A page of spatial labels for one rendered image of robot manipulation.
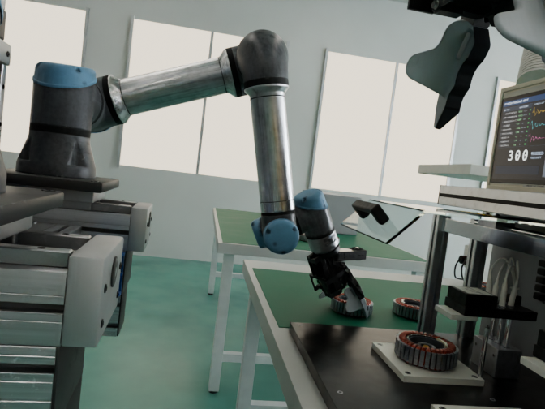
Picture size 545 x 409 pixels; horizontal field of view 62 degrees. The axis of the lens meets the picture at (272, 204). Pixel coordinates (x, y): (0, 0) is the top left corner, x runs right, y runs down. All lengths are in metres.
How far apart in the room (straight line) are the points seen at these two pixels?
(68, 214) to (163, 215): 4.34
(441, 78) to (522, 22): 0.12
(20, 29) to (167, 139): 1.88
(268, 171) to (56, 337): 0.58
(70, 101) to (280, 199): 0.46
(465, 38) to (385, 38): 5.42
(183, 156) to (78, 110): 4.28
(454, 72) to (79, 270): 0.39
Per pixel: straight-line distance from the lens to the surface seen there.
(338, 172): 5.47
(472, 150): 6.19
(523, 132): 0.97
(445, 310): 0.92
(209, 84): 1.09
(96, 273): 0.47
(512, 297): 0.97
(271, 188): 0.94
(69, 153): 0.98
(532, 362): 0.74
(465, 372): 0.93
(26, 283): 0.49
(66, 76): 1.00
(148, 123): 5.31
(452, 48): 0.44
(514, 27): 0.34
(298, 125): 5.38
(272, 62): 0.96
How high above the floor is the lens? 1.09
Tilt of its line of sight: 4 degrees down
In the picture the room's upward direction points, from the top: 7 degrees clockwise
